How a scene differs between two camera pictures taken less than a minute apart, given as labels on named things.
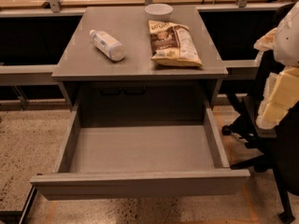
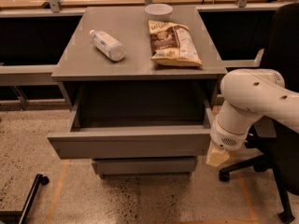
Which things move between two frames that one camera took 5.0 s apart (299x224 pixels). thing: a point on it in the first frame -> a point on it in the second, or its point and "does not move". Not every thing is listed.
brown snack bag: x=173 y=44 does not move
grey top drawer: x=123 y=161 -> x=135 y=119
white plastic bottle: x=107 y=45 does not move
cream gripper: x=288 y=39 -> x=224 y=139
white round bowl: x=159 y=11 does not move
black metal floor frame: x=19 y=217 does not move
